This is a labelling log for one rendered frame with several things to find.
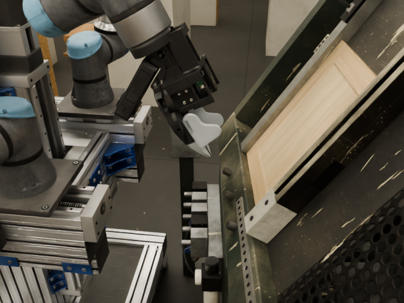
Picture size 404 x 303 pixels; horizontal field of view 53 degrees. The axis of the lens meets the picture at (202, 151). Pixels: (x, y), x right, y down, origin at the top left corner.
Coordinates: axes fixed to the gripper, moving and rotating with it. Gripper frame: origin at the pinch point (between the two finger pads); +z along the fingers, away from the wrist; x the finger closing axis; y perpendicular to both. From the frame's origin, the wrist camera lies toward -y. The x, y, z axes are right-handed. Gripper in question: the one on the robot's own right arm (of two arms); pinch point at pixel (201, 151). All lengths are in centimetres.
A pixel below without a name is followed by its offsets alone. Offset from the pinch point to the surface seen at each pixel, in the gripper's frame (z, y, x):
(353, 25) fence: 14, 33, 70
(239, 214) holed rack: 41, -14, 34
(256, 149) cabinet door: 39, -8, 62
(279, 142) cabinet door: 34, 1, 54
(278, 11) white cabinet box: 85, -10, 422
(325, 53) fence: 19, 23, 69
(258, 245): 42.8, -8.5, 21.3
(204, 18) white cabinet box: 77, -117, 540
